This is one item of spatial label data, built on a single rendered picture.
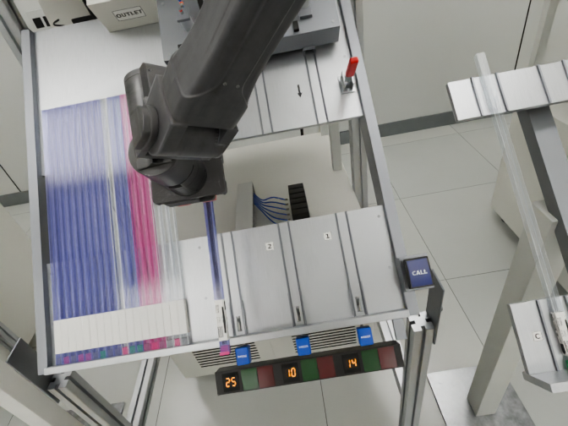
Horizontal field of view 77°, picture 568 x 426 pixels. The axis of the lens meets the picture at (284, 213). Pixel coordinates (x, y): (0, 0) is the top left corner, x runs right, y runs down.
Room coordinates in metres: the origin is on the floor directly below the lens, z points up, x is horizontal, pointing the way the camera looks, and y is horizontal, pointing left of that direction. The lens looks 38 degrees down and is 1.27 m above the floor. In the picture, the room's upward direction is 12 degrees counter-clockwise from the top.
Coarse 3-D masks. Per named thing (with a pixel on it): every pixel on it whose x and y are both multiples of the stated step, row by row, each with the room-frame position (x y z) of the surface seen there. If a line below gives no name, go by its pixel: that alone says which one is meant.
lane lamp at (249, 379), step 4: (252, 368) 0.35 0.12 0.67; (244, 372) 0.34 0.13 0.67; (248, 372) 0.34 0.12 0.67; (252, 372) 0.34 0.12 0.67; (256, 372) 0.34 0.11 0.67; (244, 376) 0.34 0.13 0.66; (248, 376) 0.34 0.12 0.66; (252, 376) 0.34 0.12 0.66; (256, 376) 0.34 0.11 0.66; (244, 380) 0.33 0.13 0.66; (248, 380) 0.33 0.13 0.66; (252, 380) 0.33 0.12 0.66; (256, 380) 0.33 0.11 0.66; (244, 384) 0.33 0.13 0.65; (248, 384) 0.33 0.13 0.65; (252, 384) 0.33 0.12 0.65; (256, 384) 0.33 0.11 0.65; (244, 388) 0.32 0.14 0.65; (248, 388) 0.32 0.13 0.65; (252, 388) 0.32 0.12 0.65; (256, 388) 0.32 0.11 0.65
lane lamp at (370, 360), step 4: (376, 348) 0.33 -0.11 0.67; (364, 352) 0.33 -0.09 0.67; (368, 352) 0.33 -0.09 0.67; (372, 352) 0.33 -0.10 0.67; (376, 352) 0.33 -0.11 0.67; (364, 356) 0.33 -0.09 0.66; (368, 356) 0.33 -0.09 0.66; (372, 356) 0.32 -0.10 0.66; (376, 356) 0.32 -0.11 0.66; (364, 360) 0.32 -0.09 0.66; (368, 360) 0.32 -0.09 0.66; (372, 360) 0.32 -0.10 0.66; (376, 360) 0.32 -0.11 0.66; (364, 364) 0.32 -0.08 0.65; (368, 364) 0.32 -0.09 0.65; (372, 364) 0.31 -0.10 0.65; (376, 364) 0.31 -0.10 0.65; (364, 368) 0.31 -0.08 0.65; (368, 368) 0.31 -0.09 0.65; (372, 368) 0.31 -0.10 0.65; (376, 368) 0.31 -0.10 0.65
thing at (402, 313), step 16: (336, 320) 0.36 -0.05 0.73; (352, 320) 0.36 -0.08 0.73; (368, 320) 0.35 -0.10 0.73; (384, 320) 0.35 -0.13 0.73; (240, 336) 0.37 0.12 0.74; (256, 336) 0.37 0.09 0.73; (272, 336) 0.36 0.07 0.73; (144, 352) 0.38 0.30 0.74; (160, 352) 0.38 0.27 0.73; (176, 352) 0.37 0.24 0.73; (48, 368) 0.39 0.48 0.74; (64, 368) 0.39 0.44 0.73; (80, 368) 0.38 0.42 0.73
